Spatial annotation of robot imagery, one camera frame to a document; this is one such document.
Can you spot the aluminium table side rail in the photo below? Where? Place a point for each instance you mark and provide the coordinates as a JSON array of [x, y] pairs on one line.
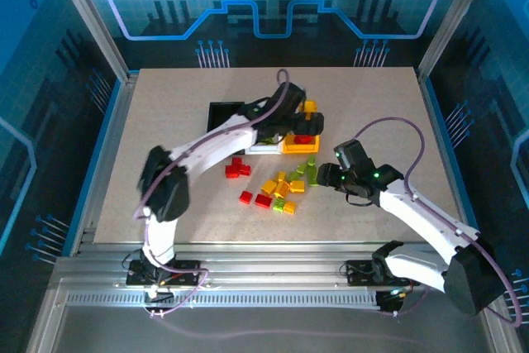
[[444, 150], [107, 154]]

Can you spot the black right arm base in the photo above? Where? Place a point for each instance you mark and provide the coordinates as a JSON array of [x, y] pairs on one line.
[[357, 272]]

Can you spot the white plastic bin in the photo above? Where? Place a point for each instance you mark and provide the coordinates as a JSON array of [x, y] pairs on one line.
[[264, 149]]

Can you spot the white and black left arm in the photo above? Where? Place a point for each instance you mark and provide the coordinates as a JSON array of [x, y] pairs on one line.
[[215, 142]]

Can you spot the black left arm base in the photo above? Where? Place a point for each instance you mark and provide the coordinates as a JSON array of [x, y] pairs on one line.
[[186, 272]]

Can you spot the yellow lego brick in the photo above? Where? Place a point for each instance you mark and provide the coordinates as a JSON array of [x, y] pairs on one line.
[[290, 207], [283, 189], [281, 175], [268, 187], [297, 186]]

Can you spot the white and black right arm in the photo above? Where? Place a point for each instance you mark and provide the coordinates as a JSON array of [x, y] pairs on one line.
[[417, 208]]

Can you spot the aluminium mounting rail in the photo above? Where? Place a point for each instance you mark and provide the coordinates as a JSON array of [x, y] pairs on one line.
[[268, 262]]

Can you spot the yellow plastic bin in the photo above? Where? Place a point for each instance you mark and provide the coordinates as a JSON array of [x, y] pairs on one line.
[[301, 148]]

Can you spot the black plastic bin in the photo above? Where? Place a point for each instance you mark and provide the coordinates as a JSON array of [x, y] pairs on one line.
[[223, 115]]

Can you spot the red lego brick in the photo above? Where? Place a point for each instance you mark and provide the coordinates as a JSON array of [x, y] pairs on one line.
[[263, 200], [303, 139], [237, 161], [231, 171], [245, 170], [246, 197]]

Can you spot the aluminium frame post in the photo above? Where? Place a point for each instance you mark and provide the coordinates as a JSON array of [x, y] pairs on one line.
[[89, 18], [458, 14]]

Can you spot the green lego brick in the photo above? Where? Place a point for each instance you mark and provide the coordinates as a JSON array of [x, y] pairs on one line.
[[313, 175], [292, 175], [270, 140], [311, 160], [279, 204], [301, 169]]

